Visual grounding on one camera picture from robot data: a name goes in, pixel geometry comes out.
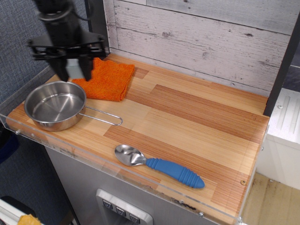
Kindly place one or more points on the silver pot with wire handle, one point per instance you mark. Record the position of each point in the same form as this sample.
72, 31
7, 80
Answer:
58, 105

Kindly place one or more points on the silver dispenser button panel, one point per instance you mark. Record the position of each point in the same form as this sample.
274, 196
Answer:
128, 214

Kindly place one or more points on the white aluminium rail block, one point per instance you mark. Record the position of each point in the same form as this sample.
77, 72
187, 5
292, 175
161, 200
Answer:
285, 119

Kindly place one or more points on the spoon with blue handle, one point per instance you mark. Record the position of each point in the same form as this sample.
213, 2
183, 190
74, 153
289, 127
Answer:
130, 156

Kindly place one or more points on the orange knitted cloth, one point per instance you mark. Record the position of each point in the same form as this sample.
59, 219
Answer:
109, 80

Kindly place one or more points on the light blue cube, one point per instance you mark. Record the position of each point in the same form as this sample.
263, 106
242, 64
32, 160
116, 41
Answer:
73, 69

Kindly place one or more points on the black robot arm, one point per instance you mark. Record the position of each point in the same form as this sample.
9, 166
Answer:
53, 6

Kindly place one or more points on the black vertical post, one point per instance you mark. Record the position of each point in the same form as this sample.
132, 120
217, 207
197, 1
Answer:
286, 20

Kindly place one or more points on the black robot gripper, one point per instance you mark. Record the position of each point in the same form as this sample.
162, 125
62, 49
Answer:
65, 39

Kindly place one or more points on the clear acrylic table guard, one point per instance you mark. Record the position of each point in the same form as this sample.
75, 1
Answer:
212, 129

